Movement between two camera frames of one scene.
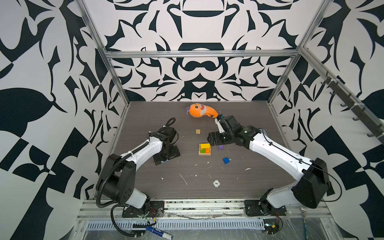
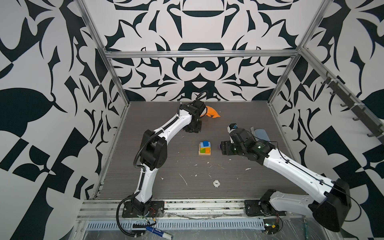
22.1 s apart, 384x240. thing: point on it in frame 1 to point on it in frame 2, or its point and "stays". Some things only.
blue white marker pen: x=159 y=232 stays
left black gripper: x=175 y=152 to x=198 y=130
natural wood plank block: x=203 y=153 stays
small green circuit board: x=271 y=226 stays
